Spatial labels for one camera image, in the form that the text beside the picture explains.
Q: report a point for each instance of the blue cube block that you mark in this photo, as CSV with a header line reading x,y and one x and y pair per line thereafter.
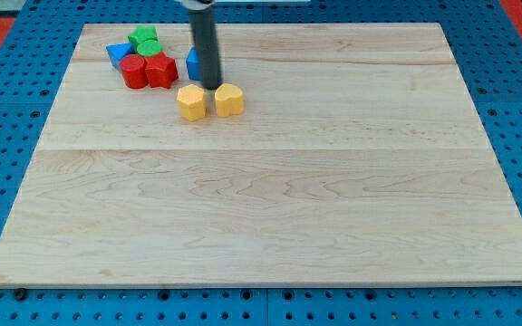
x,y
192,65

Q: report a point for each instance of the red star block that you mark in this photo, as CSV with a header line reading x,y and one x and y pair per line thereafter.
x,y
161,71

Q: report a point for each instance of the green star block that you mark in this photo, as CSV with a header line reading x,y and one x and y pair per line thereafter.
x,y
141,34

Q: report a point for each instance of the yellow heart block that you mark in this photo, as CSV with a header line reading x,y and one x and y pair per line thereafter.
x,y
229,100

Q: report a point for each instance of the yellow hexagon block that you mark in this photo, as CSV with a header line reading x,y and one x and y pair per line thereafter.
x,y
191,101

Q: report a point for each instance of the light wooden board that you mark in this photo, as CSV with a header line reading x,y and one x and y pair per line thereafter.
x,y
359,161

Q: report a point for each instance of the green cylinder block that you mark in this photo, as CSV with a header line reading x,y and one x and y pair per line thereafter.
x,y
149,48

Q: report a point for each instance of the red cylinder block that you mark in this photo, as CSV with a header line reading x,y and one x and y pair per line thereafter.
x,y
132,67

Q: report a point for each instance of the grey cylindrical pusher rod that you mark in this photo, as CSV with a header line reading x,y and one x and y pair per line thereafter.
x,y
203,21

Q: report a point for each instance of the blue triangle block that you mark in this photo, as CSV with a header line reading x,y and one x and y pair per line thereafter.
x,y
117,52

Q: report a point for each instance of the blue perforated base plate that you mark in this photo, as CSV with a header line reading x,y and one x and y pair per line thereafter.
x,y
34,57

